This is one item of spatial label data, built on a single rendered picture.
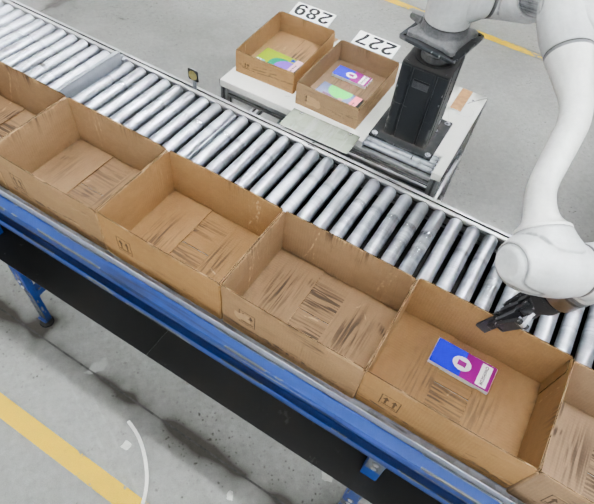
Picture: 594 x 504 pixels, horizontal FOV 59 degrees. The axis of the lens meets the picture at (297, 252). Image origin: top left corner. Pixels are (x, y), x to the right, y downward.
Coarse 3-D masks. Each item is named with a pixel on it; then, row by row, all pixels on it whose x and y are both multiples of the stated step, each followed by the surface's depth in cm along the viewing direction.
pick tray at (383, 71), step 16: (336, 48) 227; (352, 48) 229; (320, 64) 220; (336, 64) 233; (352, 64) 234; (368, 64) 230; (384, 64) 226; (304, 80) 213; (320, 80) 225; (336, 80) 226; (384, 80) 213; (304, 96) 211; (320, 96) 206; (368, 96) 221; (320, 112) 212; (336, 112) 208; (352, 112) 203; (368, 112) 214; (352, 128) 209
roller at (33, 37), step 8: (48, 24) 234; (32, 32) 230; (40, 32) 231; (48, 32) 233; (24, 40) 226; (32, 40) 228; (8, 48) 222; (16, 48) 224; (0, 56) 219; (8, 56) 222
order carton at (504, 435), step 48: (432, 288) 130; (384, 336) 120; (432, 336) 139; (480, 336) 133; (528, 336) 123; (384, 384) 115; (432, 384) 132; (528, 384) 133; (432, 432) 119; (480, 432) 125; (528, 432) 123
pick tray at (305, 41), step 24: (264, 24) 230; (288, 24) 241; (312, 24) 235; (240, 48) 220; (264, 48) 236; (288, 48) 237; (312, 48) 238; (240, 72) 225; (264, 72) 218; (288, 72) 212
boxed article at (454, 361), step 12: (444, 348) 135; (456, 348) 136; (432, 360) 133; (444, 360) 134; (456, 360) 134; (468, 360) 134; (480, 360) 134; (456, 372) 132; (468, 372) 132; (480, 372) 132; (492, 372) 132; (468, 384) 131; (480, 384) 130
